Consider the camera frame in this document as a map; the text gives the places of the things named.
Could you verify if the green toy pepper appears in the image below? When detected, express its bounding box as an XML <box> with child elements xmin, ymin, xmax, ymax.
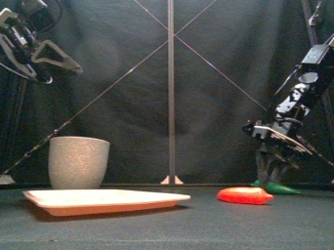
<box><xmin>250</xmin><ymin>179</ymin><xmax>302</xmax><ymax>196</ymax></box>

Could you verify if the red toy pepper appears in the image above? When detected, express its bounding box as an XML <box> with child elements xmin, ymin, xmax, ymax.
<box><xmin>215</xmin><ymin>186</ymin><xmax>275</xmax><ymax>206</ymax></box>

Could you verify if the pink plate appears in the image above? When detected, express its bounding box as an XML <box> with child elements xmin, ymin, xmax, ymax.
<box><xmin>23</xmin><ymin>188</ymin><xmax>193</xmax><ymax>218</ymax></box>

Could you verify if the thin diagonal brace rod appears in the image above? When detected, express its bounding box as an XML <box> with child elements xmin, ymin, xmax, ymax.
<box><xmin>132</xmin><ymin>0</ymin><xmax>269</xmax><ymax>112</ymax></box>
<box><xmin>0</xmin><ymin>0</ymin><xmax>219</xmax><ymax>178</ymax></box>

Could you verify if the black backdrop cloth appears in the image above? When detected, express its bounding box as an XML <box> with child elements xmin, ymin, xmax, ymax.
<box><xmin>0</xmin><ymin>0</ymin><xmax>334</xmax><ymax>188</ymax></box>

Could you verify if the grey speckled cup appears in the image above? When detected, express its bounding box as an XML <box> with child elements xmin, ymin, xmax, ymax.
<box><xmin>47</xmin><ymin>136</ymin><xmax>111</xmax><ymax>190</ymax></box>

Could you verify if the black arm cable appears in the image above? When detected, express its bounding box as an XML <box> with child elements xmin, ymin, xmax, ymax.
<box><xmin>40</xmin><ymin>0</ymin><xmax>66</xmax><ymax>34</ymax></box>

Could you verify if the post foot bracket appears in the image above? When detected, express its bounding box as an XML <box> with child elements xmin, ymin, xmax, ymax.
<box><xmin>159</xmin><ymin>175</ymin><xmax>186</xmax><ymax>186</ymax></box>

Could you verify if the vertical metal frame post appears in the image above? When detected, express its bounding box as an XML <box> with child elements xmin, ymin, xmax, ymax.
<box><xmin>166</xmin><ymin>0</ymin><xmax>178</xmax><ymax>186</ymax></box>

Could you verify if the grey corner foot bracket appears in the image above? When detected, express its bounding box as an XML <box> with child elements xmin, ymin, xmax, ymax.
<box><xmin>0</xmin><ymin>173</ymin><xmax>18</xmax><ymax>186</ymax></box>

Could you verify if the dark side frame post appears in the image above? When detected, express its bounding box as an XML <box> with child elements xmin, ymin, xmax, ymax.
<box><xmin>301</xmin><ymin>0</ymin><xmax>321</xmax><ymax>47</ymax></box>

